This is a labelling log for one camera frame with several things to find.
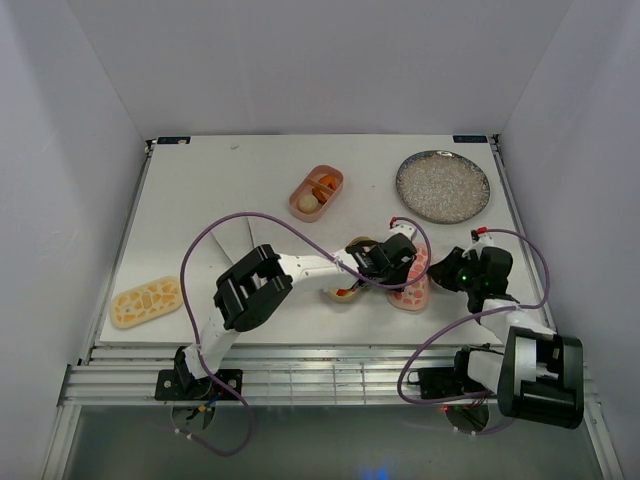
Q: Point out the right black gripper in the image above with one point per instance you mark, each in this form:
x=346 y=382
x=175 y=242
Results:
x=442 y=270

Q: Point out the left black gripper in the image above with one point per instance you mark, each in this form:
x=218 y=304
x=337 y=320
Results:
x=402 y=274

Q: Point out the pink perforated lid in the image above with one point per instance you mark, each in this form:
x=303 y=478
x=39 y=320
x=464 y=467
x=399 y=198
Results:
x=413 y=298

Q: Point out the yellow lunch box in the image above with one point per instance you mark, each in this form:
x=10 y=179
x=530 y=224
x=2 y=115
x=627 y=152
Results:
x=358 y=241

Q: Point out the rice ball toy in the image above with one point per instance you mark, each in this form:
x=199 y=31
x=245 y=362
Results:
x=308 y=204

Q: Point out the orange fried shrimp toy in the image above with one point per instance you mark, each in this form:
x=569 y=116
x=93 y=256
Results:
x=329 y=181

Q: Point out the pink lunch box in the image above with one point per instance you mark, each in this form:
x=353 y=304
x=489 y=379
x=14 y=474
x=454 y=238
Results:
x=305 y=187

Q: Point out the metal tongs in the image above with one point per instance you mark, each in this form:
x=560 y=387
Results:
x=234 y=239

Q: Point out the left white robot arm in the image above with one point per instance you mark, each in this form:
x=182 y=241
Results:
x=251 y=290

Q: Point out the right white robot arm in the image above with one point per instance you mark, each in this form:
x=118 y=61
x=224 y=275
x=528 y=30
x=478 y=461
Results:
x=539 y=375

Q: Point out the grey speckled plate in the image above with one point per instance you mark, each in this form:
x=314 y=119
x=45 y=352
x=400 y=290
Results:
x=442 y=187

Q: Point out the right blue table label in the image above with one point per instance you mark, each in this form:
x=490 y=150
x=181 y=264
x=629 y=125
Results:
x=467 y=139

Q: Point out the blue table label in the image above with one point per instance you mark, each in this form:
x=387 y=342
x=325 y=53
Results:
x=467 y=139
x=174 y=140

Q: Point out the left blue table label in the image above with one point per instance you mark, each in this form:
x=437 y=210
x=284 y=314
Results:
x=174 y=140

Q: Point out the yellow perforated lid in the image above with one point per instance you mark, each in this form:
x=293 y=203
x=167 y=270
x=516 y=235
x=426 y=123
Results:
x=145 y=303

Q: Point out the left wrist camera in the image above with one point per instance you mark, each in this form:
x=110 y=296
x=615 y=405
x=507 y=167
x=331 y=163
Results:
x=401 y=227

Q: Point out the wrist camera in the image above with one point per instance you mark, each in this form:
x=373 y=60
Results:
x=401 y=227
x=481 y=238

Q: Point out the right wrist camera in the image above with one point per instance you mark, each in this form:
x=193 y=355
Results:
x=481 y=238

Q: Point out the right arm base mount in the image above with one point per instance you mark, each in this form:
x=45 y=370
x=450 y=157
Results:
x=442 y=382

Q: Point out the aluminium frame rail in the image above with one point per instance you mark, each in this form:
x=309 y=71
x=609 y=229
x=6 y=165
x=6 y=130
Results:
x=271 y=376

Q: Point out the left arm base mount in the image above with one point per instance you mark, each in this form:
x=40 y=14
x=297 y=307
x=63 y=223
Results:
x=170 y=389

